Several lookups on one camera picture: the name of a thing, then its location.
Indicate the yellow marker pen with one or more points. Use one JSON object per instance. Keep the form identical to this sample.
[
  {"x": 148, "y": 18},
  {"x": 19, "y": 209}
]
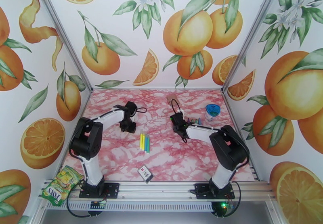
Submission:
[
  {"x": 141, "y": 141},
  {"x": 144, "y": 142}
]

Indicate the blue marker pen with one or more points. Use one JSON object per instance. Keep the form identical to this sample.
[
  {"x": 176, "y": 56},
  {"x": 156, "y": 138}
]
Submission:
[
  {"x": 199, "y": 120},
  {"x": 146, "y": 143}
]

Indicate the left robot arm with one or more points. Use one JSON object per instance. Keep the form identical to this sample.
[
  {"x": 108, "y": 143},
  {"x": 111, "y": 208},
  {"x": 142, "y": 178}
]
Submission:
[{"x": 85, "y": 140}]

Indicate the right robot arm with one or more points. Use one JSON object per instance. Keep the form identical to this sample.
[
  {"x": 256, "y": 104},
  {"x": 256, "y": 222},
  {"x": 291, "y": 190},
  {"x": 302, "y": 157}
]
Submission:
[{"x": 228, "y": 147}]

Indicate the blue lid plastic cup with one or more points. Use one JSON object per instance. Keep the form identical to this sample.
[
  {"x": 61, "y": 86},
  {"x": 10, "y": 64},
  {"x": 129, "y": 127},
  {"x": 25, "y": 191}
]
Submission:
[{"x": 212, "y": 112}]

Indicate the black card box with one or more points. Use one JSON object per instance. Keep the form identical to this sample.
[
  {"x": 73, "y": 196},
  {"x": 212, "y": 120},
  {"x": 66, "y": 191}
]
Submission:
[{"x": 146, "y": 175}]

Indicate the small circuit board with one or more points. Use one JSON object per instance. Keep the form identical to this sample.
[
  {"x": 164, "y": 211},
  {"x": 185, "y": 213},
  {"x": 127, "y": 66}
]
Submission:
[{"x": 98, "y": 205}]

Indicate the green yellow candy bag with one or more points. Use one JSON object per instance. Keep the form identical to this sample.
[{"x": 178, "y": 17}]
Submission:
[{"x": 60, "y": 188}]

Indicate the black puck with green light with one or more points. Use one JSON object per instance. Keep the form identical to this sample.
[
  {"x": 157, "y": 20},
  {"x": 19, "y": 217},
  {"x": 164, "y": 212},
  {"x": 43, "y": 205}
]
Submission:
[{"x": 219, "y": 209}]

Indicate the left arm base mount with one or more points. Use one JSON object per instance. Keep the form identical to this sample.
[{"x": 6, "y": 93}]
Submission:
[{"x": 112, "y": 190}]

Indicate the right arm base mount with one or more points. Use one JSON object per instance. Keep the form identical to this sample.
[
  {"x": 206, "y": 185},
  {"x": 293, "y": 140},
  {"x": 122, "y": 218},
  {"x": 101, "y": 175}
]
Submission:
[{"x": 201, "y": 191}]

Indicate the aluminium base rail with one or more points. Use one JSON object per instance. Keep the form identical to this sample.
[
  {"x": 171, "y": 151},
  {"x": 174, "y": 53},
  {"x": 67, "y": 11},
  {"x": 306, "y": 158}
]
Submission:
[{"x": 156, "y": 191}]

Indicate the aluminium frame post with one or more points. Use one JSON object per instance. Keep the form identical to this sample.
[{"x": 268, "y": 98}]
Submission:
[
  {"x": 63, "y": 34},
  {"x": 252, "y": 35}
]

